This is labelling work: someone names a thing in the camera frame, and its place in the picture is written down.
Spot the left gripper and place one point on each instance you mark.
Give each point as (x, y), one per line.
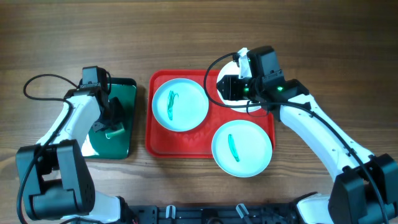
(120, 117)

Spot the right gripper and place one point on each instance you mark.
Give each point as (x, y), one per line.
(230, 90)

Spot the white plate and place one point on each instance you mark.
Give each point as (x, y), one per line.
(180, 105)
(231, 68)
(241, 148)

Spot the green scrub sponge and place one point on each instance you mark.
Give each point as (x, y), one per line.
(114, 131)

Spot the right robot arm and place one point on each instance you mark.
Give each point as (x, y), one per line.
(364, 185)

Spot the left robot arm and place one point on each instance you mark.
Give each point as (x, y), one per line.
(55, 182)

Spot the dark green water tray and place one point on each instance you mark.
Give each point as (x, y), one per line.
(96, 145)

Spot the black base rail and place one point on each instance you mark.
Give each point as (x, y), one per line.
(265, 214)

